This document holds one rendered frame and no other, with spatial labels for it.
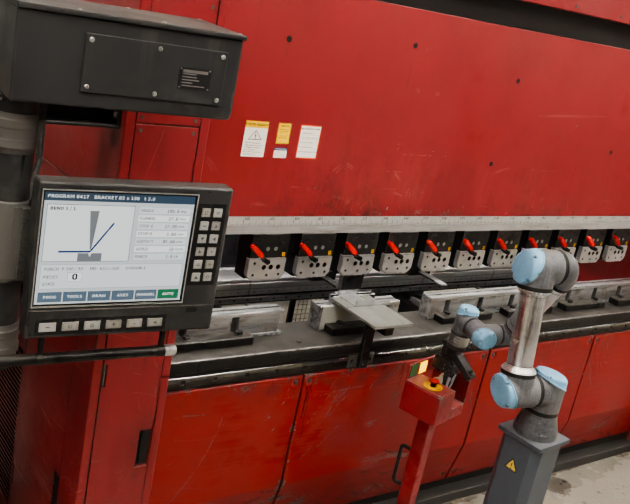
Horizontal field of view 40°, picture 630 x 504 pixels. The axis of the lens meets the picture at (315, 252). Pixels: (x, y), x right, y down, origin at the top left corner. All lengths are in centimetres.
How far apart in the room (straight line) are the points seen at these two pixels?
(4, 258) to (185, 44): 61
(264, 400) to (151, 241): 120
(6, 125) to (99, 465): 118
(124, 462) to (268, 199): 94
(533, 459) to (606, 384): 158
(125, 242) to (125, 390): 76
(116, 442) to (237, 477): 63
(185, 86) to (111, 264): 42
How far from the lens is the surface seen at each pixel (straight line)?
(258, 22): 269
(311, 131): 288
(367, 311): 316
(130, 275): 201
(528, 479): 313
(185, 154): 242
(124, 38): 188
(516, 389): 293
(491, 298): 383
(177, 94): 194
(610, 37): 399
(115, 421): 267
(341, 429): 337
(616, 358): 457
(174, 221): 200
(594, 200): 410
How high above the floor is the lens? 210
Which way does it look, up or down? 17 degrees down
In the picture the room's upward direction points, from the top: 12 degrees clockwise
